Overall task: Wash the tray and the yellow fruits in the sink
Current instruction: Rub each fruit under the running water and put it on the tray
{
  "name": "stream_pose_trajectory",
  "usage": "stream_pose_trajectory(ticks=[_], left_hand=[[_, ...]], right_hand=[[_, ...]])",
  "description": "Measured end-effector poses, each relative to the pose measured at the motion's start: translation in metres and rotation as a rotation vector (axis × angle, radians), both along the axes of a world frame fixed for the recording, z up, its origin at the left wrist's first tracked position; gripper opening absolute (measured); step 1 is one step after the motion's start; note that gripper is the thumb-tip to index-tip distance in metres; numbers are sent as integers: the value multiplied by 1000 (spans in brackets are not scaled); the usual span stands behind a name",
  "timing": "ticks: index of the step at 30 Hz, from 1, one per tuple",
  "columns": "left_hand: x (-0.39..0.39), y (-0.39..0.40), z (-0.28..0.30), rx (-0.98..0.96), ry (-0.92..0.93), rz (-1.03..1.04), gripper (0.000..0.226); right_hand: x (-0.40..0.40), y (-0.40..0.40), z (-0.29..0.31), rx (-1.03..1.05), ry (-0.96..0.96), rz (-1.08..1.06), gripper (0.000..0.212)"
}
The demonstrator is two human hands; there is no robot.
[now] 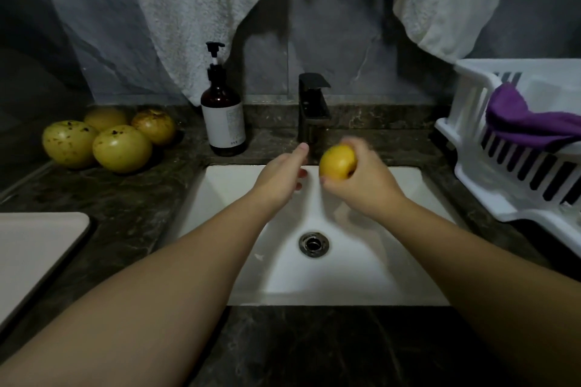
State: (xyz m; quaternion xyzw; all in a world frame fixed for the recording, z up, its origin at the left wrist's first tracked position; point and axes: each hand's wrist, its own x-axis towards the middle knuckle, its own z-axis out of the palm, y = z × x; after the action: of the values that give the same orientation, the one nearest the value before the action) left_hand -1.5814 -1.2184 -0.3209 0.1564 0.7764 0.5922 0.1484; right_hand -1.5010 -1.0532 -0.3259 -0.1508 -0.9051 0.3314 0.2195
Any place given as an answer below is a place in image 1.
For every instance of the dark soap pump bottle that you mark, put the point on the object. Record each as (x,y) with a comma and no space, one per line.
(223,119)

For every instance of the beige plastic tray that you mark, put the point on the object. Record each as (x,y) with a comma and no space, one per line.
(32,260)

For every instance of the metal sink drain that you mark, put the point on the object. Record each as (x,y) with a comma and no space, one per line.
(314,244)

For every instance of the black faucet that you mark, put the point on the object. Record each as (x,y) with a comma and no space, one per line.
(313,106)

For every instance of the person's left hand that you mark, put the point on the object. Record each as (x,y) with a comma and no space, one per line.
(277,184)

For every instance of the spotted yellow apple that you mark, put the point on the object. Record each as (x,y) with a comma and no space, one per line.
(336,163)

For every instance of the person's right hand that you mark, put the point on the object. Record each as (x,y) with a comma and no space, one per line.
(372,187)

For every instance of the white hanging towel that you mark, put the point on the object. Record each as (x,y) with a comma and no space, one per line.
(191,10)

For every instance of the person's right forearm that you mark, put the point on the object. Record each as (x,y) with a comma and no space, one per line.
(490,282)

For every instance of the white plastic basket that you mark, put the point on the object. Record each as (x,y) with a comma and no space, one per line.
(468,119)

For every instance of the group of yellow apples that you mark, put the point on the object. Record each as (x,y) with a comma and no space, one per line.
(121,148)

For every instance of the white sink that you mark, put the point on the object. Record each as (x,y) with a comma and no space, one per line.
(390,264)

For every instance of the purple cloth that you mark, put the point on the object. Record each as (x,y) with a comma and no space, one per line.
(526,124)

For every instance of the person's left forearm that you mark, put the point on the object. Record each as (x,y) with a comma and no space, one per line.
(127,300)

